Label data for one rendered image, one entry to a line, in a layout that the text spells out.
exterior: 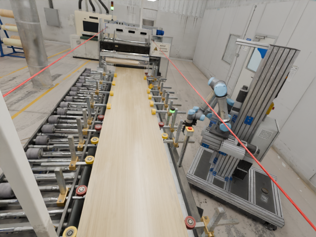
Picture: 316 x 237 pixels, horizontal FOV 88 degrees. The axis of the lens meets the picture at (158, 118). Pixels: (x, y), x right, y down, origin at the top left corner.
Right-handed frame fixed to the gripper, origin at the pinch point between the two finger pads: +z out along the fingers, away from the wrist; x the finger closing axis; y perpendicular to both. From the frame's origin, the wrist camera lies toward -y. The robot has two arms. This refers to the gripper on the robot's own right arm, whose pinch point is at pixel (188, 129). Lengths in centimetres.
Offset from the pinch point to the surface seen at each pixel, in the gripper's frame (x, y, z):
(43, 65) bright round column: 301, -305, 13
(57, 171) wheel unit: -93, -135, -29
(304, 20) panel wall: 144, 249, -157
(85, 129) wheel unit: -11, -135, -7
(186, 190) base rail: -87, -28, 12
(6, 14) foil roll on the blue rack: 590, -516, -75
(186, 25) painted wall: 860, 242, -109
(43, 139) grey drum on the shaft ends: -28, -175, -6
